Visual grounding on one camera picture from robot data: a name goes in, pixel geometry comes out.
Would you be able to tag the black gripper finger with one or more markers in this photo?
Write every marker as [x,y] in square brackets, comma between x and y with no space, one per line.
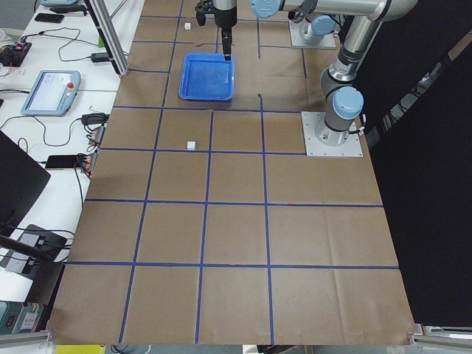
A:
[200,13]
[226,35]

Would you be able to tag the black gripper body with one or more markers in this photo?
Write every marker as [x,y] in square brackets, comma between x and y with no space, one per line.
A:
[225,18]

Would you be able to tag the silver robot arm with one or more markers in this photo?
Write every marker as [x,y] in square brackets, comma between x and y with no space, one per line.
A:
[317,27]
[344,103]

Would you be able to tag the blue plastic tray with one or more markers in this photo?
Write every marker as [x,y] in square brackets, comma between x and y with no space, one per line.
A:
[207,76]

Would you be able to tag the black power adapter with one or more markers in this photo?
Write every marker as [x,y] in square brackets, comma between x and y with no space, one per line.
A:
[99,57]

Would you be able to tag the teach pendant tablet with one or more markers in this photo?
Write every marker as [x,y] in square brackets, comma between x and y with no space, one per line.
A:
[53,93]

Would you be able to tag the black smartphone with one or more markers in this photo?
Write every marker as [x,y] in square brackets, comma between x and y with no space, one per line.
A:
[61,162]

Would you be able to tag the black monitor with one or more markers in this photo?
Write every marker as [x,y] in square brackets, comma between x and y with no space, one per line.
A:
[22,182]

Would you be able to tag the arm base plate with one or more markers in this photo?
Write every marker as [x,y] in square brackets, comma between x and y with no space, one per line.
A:
[303,37]
[320,141]

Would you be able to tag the aluminium frame post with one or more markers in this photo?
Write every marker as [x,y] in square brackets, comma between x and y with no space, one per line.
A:
[103,23]

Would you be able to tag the usb hub with cables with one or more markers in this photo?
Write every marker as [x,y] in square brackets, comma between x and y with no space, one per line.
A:
[96,135]

